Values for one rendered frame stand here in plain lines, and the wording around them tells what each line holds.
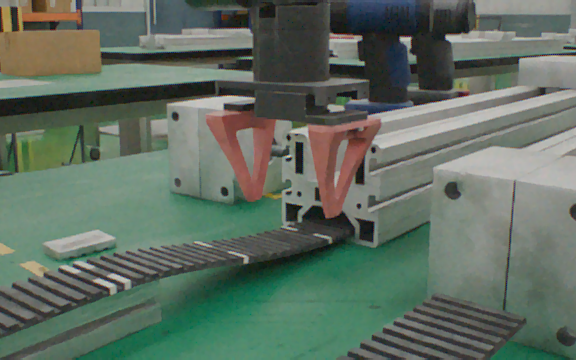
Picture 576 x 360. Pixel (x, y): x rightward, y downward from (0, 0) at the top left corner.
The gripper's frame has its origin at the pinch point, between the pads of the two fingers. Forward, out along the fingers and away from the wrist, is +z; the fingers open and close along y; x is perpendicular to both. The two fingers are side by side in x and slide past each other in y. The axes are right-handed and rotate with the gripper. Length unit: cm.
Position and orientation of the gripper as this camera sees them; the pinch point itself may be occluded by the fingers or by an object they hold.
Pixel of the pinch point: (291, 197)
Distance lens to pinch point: 52.0
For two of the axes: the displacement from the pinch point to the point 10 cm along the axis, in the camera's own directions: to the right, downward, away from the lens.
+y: -7.7, -1.4, 6.2
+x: -6.3, 1.8, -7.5
